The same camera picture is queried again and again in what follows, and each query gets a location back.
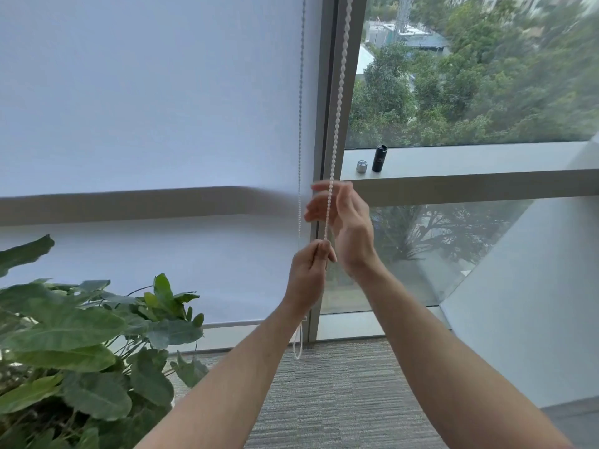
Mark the green leafy potted plant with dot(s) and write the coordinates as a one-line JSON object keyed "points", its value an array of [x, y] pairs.
{"points": [[70, 332]]}

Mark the group of green trees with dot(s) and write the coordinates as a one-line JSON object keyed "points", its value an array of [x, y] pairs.
{"points": [[491, 88]]}

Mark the grey cabinet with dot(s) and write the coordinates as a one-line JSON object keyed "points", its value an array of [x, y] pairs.
{"points": [[575, 420]]}

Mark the small silver cap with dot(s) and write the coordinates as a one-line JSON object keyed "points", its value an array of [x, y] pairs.
{"points": [[361, 166]]}

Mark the person's right forearm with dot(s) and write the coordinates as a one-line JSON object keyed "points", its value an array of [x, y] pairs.
{"points": [[444, 369]]}

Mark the white roller blind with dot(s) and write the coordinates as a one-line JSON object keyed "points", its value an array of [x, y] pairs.
{"points": [[140, 112]]}

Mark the person's right hand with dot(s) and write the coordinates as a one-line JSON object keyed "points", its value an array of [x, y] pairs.
{"points": [[355, 233]]}

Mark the metal lattice tower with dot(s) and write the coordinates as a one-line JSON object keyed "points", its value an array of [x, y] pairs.
{"points": [[405, 9]]}

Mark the person's left forearm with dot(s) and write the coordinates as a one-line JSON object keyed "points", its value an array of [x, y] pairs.
{"points": [[234, 388]]}

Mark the grey window frame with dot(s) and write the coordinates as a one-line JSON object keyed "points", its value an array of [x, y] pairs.
{"points": [[468, 184]]}

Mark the black cylindrical chain weight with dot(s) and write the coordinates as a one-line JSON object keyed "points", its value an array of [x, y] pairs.
{"points": [[379, 158]]}

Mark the person's left hand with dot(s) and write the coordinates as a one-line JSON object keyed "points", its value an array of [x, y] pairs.
{"points": [[306, 280]]}

